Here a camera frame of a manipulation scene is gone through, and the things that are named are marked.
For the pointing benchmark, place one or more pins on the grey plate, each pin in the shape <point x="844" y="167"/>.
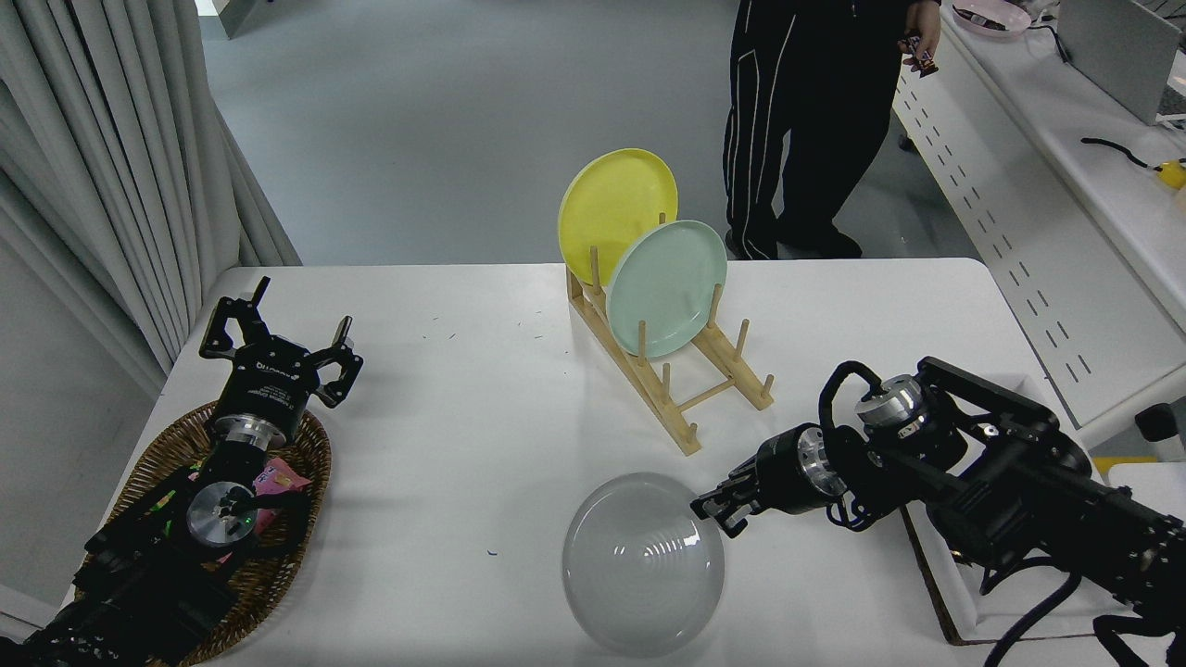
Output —
<point x="639" y="574"/>

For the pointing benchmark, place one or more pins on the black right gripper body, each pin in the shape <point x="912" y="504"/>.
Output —
<point x="783" y="472"/>

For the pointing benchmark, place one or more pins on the grey curtain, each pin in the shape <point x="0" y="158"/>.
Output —
<point x="93" y="139"/>

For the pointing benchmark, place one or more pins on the pale green plate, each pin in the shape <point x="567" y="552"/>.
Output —
<point x="662" y="287"/>

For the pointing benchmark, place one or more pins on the wooden plate rack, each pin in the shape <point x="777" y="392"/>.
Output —
<point x="681" y="435"/>

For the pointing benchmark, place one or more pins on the yellow plate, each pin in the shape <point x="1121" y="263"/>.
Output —
<point x="611" y="208"/>

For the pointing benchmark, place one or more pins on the person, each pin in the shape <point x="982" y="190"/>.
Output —
<point x="806" y="111"/>

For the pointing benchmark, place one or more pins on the long white desk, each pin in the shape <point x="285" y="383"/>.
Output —
<point x="1019" y="185"/>

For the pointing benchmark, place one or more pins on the grey laptop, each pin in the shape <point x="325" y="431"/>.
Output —
<point x="1112" y="56"/>

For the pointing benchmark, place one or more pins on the small yellow object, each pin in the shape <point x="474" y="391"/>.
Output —
<point x="1173" y="174"/>

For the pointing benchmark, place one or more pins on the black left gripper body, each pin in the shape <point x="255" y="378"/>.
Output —
<point x="269" y="389"/>

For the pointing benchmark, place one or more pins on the brown wicker basket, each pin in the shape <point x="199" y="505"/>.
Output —
<point x="310" y="463"/>

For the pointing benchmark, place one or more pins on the person's hand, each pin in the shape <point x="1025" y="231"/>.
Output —
<point x="927" y="28"/>

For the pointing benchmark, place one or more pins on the pink plate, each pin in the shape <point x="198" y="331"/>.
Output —
<point x="991" y="20"/>

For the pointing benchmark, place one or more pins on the white rectangular tray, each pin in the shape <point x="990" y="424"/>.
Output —
<point x="968" y="611"/>

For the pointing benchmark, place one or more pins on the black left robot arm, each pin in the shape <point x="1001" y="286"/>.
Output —
<point x="139" y="593"/>

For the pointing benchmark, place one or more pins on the pink snack packet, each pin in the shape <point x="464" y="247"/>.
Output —
<point x="278" y="477"/>

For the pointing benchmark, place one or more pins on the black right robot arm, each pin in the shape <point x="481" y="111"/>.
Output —
<point x="1019" y="500"/>

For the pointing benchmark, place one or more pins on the dark snack bar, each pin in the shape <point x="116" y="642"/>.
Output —
<point x="925" y="67"/>

